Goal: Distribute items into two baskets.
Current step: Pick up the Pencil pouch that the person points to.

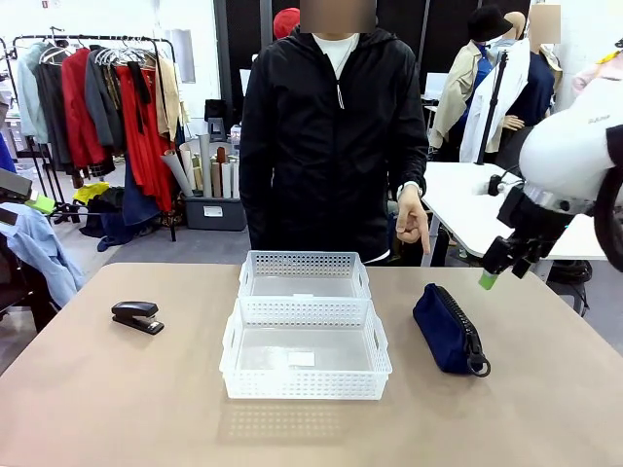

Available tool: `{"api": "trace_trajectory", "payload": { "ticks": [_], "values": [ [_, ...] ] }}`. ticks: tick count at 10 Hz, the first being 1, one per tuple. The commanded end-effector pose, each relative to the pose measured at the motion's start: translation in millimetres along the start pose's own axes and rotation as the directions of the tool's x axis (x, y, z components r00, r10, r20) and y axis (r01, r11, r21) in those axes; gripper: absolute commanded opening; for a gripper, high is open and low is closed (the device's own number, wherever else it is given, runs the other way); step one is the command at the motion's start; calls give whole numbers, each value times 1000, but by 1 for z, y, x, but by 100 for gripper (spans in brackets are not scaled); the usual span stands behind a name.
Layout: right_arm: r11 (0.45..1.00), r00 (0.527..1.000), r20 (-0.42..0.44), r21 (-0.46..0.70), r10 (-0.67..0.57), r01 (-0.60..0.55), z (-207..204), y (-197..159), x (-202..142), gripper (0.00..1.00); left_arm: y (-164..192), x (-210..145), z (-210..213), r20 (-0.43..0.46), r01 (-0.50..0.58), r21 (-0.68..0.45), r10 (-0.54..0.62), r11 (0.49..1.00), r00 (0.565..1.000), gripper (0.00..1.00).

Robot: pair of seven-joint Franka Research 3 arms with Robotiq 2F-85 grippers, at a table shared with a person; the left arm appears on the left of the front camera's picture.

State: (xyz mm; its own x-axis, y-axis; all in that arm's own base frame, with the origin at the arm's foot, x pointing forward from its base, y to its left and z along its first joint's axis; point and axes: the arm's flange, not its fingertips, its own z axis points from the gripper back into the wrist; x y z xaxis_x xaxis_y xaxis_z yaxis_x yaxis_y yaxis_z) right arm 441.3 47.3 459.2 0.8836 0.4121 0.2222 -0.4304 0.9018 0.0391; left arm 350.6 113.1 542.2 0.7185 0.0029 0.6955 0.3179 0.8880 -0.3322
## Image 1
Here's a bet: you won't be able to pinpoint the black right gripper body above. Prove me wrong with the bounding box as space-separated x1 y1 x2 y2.
496 187 571 267

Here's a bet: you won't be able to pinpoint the navy zippered pencil case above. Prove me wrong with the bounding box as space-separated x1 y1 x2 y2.
412 282 493 379

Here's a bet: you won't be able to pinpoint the person's left hand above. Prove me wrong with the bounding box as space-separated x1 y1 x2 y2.
394 187 432 256

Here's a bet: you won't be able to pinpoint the light blue shirt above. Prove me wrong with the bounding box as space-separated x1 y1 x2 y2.
0 200 88 308

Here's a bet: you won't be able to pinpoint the white side table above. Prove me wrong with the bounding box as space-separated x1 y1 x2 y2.
421 161 610 268

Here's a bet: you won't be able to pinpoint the yellow cloth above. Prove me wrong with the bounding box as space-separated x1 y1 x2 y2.
72 181 111 206

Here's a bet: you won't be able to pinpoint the black chair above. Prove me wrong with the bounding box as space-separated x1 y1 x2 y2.
0 232 60 335

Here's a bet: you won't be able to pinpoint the dark grey hanging garment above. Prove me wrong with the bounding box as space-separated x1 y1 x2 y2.
34 58 74 172

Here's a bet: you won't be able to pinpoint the light teal hanging jacket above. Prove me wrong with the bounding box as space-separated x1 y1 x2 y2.
17 42 51 146

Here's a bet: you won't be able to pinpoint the red hanging jacket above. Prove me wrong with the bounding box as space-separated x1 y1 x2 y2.
60 47 117 179

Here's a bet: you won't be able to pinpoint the white lab coat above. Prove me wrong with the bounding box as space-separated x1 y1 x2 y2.
458 38 532 164

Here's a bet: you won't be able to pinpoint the dark blue jeans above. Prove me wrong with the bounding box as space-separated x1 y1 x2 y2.
80 160 163 253

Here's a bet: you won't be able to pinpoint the grey hanging jacket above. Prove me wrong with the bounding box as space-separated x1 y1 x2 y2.
85 47 127 153

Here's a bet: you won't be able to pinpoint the red hanging dress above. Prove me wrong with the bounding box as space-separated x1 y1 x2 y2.
115 64 175 213

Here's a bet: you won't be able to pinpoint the black tripod pole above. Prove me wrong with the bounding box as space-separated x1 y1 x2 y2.
475 48 510 167

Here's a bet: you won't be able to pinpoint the mannequin with navy top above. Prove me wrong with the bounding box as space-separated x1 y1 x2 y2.
503 10 564 143

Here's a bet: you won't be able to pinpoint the black clothes rack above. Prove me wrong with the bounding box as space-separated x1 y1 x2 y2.
0 33 179 243

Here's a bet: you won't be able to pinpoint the white paper roll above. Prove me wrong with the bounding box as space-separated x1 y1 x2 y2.
161 148 195 198

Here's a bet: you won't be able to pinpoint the black stapler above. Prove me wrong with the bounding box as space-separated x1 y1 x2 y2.
110 300 165 336

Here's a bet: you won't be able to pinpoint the beige hanging garment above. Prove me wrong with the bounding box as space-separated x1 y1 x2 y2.
154 54 185 143

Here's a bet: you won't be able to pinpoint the grey cardboard tube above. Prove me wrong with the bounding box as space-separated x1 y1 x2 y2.
197 132 214 198

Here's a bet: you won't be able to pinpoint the white basket without label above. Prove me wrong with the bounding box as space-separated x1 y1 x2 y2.
237 249 374 302

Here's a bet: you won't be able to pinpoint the grey storage bin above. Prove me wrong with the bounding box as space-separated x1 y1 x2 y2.
183 193 248 232

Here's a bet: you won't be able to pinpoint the person in black jacket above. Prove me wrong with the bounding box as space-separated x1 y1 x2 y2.
238 0 430 268

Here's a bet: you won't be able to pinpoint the black stool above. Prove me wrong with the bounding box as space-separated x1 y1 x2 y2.
203 98 228 143

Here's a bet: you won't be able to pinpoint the black bucket hat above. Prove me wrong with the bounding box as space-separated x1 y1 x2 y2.
467 4 515 44

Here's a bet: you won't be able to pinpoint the white basket with label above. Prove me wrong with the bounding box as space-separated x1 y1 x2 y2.
218 295 393 402

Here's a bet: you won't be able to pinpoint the red hat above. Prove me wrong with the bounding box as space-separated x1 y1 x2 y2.
272 6 302 41

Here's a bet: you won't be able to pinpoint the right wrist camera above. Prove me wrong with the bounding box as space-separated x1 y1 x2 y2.
487 167 525 198

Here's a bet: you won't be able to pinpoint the black arm cable sleeve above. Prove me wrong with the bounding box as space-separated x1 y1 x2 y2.
592 124 623 274

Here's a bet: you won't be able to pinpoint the white wall poster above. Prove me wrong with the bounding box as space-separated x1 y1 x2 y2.
166 27 197 86

